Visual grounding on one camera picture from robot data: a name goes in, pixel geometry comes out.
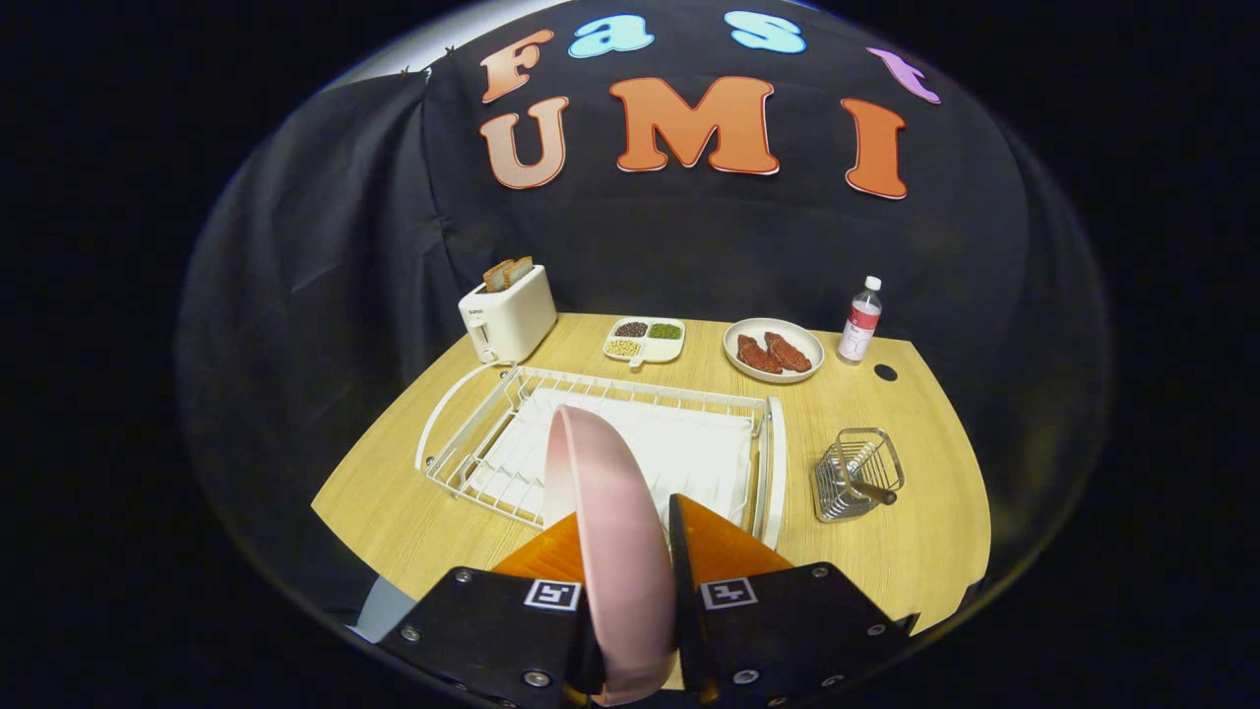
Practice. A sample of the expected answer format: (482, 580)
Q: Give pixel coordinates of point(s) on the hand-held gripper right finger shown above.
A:
(679, 581)

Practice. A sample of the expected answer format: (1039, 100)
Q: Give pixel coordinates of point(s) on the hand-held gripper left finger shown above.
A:
(492, 630)

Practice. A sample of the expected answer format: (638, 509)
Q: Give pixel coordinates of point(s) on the pink plate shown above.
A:
(615, 551)

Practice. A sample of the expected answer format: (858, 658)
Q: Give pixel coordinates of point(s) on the white divided dish with beans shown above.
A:
(650, 347)

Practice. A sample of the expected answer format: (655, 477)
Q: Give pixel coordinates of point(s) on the white plate with meat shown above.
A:
(778, 327)

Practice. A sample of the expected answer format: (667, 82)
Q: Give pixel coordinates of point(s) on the red meat piece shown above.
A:
(789, 352)
(758, 354)

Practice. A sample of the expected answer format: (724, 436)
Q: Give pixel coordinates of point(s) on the black round table grommet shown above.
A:
(885, 372)

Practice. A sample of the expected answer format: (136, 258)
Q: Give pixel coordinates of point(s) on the clear plastic bottle red label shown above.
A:
(859, 330)

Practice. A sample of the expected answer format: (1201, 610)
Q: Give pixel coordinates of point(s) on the white toaster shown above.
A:
(512, 315)

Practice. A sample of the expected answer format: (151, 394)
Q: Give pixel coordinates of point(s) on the black backdrop cloth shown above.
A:
(738, 246)

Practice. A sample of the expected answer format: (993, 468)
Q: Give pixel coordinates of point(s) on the toast slice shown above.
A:
(496, 277)
(521, 268)

